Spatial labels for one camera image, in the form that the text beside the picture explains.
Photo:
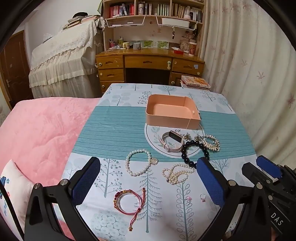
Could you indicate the wooden desk with drawers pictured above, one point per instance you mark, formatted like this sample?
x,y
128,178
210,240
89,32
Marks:
x,y
148,61

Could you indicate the pink band smart watch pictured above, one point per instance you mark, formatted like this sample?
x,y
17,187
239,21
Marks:
x,y
174,134

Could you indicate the white floral curtain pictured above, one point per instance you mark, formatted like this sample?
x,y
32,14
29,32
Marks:
x,y
249,69

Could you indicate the patterned beige cup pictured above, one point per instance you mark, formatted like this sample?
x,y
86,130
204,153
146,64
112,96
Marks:
x,y
184,46

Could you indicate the lace covered piano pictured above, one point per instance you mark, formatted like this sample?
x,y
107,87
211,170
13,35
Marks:
x,y
64,58

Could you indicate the small red box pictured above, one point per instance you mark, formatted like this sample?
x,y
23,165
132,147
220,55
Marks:
x,y
178,52

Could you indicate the hanging keys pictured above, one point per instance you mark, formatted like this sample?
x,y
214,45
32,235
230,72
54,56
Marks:
x,y
174,33

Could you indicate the red print paper cup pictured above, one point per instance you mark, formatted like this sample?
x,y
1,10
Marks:
x,y
192,49

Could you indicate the white floral pillow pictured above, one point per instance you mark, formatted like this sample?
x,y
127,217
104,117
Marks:
x,y
16,185

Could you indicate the white plastic tray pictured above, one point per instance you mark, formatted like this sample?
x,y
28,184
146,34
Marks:
x,y
175,21

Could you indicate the wooden bookshelf hutch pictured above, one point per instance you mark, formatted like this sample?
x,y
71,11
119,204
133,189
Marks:
x,y
152,32

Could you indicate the yellow mug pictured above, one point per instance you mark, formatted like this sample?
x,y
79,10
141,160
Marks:
x,y
126,45

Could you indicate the brown wooden door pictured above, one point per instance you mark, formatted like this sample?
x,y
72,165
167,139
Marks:
x,y
13,67

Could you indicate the green flower photo card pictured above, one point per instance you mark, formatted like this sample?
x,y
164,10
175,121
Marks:
x,y
148,44
163,44

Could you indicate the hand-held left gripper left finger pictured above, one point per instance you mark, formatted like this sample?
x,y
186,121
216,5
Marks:
x,y
86,180

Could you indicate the pink jewelry box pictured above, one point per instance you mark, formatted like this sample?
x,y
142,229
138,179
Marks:
x,y
171,120

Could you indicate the stack of orange books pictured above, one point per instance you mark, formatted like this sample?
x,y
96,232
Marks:
x,y
195,82

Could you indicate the row of red books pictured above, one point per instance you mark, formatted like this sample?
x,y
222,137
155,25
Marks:
x,y
118,10

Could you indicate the grey mug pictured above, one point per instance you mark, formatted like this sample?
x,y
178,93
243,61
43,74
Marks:
x,y
137,45

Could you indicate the pink blanket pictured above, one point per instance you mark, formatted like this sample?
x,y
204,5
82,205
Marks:
x,y
46,134

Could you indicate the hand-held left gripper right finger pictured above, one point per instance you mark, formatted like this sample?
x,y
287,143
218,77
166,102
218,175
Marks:
x,y
210,180

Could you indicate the pink pen holder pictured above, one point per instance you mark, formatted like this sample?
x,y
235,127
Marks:
x,y
112,44

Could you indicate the stack of books with hat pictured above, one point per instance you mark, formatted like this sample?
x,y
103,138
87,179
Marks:
x,y
78,19

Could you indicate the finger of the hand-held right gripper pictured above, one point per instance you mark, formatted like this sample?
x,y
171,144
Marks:
x,y
254,172
268,165

